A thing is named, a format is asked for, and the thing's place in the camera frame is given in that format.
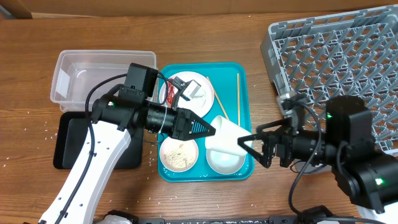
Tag large white plate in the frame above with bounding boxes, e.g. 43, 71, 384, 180
170, 71, 215, 117

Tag clear plastic bin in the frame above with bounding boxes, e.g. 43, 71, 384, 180
50, 50, 157, 112

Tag grey white bowl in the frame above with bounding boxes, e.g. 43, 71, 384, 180
206, 151, 246, 175

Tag left wooden chopstick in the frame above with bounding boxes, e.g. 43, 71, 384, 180
206, 77, 229, 120

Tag black rail at bottom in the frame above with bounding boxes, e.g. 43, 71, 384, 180
93, 210, 361, 224

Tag red snack wrapper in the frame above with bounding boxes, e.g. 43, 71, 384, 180
167, 82, 178, 106

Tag white paper cup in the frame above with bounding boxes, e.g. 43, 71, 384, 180
205, 115, 251, 156

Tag black rectangular tray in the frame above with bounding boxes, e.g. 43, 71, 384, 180
53, 111, 144, 169

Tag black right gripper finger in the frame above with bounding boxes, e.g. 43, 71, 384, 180
238, 133, 268, 168
256, 119, 292, 134

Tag grey dishwasher rack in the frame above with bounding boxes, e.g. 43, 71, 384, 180
261, 5, 397, 156

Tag white napkin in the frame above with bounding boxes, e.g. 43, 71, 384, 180
193, 87, 206, 101

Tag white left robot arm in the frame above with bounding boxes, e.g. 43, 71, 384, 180
39, 63, 215, 223

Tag pink bowl with rice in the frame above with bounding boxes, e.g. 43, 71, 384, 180
159, 138, 199, 172

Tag teal plastic tray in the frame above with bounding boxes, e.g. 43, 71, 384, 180
158, 62, 254, 182

